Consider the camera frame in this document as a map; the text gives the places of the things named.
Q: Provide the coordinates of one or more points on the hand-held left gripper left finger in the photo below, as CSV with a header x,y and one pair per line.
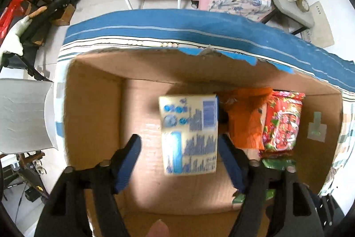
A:
x,y
125,167

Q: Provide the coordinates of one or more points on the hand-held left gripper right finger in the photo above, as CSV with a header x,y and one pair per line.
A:
x,y
232,167

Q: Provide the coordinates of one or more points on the green packet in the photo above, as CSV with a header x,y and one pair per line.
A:
x,y
274,163

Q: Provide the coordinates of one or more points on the orange plastic bag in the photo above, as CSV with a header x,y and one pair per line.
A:
x,y
246,117

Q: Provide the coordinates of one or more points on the cream blue-print tissue pack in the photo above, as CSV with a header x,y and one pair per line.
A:
x,y
188,134

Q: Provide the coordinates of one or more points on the red floral packet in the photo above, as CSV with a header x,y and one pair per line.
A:
x,y
281,126

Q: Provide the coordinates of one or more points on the cardboard box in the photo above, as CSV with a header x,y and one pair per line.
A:
x,y
144,92

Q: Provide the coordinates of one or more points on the blue striped bed sheet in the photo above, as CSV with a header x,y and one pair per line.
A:
x,y
194,28

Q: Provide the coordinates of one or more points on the beige floor mat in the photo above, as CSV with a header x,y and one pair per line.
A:
x,y
319,26

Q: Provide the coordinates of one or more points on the black tripod stand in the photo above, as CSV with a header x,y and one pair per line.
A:
x,y
47,17

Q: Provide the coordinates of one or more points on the white cloth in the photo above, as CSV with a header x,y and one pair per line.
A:
x,y
15,37

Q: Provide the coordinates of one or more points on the tape roll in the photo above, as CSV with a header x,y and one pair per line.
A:
x,y
304,4

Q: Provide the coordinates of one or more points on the red bag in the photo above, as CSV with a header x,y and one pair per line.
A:
x,y
12,9

